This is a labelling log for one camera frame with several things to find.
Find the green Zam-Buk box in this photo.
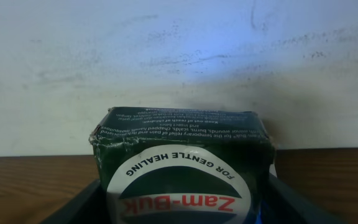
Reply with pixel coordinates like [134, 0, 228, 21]
[89, 107, 275, 224]

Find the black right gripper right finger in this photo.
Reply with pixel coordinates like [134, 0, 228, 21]
[259, 174, 344, 224]

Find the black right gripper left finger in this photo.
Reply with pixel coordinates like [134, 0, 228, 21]
[40, 179, 111, 224]

